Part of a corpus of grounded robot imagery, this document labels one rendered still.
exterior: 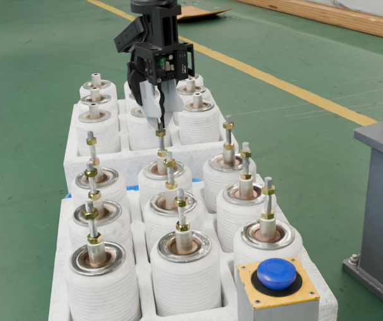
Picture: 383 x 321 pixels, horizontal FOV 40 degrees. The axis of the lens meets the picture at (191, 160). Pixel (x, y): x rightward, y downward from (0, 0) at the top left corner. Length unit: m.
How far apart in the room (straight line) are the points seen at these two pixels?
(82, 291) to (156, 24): 0.39
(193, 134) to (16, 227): 0.48
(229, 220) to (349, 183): 0.64
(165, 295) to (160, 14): 0.39
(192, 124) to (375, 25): 1.90
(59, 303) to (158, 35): 0.41
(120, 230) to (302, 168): 0.78
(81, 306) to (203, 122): 0.59
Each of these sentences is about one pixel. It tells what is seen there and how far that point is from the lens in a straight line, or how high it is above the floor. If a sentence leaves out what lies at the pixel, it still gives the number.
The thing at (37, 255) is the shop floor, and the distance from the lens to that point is 1.22.
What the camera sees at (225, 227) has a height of 0.21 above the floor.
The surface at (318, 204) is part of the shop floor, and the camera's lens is 1.32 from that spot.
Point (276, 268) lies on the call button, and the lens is 0.56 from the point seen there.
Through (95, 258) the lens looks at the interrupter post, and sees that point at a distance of 0.72.
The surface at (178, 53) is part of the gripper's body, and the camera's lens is 0.81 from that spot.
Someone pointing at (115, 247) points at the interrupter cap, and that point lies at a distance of 0.75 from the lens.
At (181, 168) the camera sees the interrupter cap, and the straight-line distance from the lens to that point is 0.93.
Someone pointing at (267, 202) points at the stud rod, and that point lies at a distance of 0.72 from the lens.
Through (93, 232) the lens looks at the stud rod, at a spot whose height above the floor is 0.30.
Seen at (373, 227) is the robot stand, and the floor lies 0.13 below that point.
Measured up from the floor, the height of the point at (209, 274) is 0.23.
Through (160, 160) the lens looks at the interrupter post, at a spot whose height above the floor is 0.28.
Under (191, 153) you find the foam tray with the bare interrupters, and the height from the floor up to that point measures 0.17.
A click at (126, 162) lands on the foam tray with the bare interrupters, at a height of 0.17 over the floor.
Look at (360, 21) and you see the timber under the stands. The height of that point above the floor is 0.05.
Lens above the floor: 0.67
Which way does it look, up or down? 26 degrees down
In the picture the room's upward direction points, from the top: 4 degrees counter-clockwise
